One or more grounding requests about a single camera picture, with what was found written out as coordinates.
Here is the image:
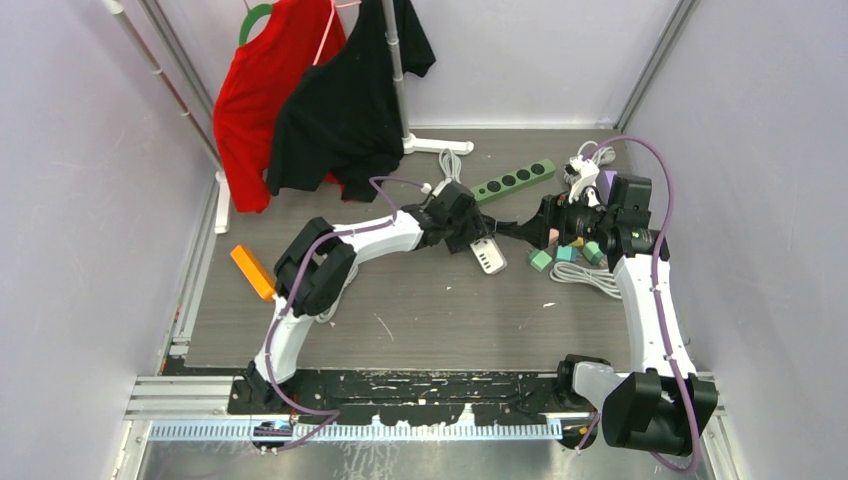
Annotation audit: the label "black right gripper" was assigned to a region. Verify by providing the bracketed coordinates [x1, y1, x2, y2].
[516, 182, 616, 250]

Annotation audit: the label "light green plug adapter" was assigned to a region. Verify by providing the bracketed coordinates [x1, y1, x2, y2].
[527, 249, 553, 272]

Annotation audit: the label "teal plug adapter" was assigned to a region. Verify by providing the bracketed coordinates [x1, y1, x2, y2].
[555, 245, 579, 263]

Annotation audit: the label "dark green power strip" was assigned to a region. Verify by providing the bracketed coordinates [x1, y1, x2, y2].
[471, 159, 557, 206]

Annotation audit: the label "purple power strip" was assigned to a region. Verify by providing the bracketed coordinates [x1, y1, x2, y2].
[595, 169, 618, 205]

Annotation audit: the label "orange power strip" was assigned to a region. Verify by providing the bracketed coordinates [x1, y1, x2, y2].
[230, 244, 276, 302]

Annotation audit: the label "white power strip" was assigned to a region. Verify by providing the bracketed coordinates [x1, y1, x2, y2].
[470, 237, 508, 275]

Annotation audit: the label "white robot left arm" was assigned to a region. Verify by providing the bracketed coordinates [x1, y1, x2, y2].
[247, 182, 486, 413]

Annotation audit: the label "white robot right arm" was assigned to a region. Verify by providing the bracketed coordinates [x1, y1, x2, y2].
[518, 174, 718, 460]

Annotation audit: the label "white clothes rack stand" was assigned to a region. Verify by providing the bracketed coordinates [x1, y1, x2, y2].
[378, 0, 476, 157]

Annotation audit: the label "black t-shirt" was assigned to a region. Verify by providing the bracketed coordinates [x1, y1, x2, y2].
[265, 1, 404, 202]

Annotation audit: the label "red t-shirt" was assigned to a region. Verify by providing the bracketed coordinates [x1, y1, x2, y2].
[212, 0, 346, 213]

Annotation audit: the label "pink clothes hanger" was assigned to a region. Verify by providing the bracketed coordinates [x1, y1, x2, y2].
[312, 0, 362, 66]

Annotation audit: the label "green clothes hanger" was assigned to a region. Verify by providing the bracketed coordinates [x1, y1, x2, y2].
[238, 3, 273, 47]

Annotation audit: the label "grey coiled cable rear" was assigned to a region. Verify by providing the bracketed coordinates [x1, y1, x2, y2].
[437, 148, 464, 187]

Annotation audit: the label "white purple strip cable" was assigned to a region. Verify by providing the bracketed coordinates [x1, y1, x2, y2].
[549, 260, 623, 301]

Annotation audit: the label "white coiled power cable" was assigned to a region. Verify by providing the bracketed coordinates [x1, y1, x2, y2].
[572, 140, 617, 170]

